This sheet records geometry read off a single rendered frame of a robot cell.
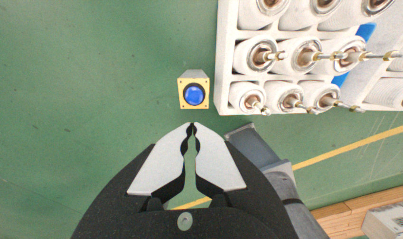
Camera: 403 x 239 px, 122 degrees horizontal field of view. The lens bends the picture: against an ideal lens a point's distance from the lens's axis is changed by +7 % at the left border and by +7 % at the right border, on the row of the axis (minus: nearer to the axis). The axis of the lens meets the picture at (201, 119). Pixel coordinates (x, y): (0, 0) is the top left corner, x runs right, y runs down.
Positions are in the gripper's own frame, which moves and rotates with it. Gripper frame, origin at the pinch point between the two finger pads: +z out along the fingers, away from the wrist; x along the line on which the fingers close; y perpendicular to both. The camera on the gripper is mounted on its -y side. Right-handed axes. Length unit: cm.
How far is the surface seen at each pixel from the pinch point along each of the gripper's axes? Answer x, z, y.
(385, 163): 152, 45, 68
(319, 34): 37.4, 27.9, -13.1
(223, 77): 9.8, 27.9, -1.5
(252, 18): 14.3, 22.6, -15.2
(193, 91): 0.1, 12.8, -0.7
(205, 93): 2.7, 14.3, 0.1
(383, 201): 173, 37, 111
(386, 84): 67, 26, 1
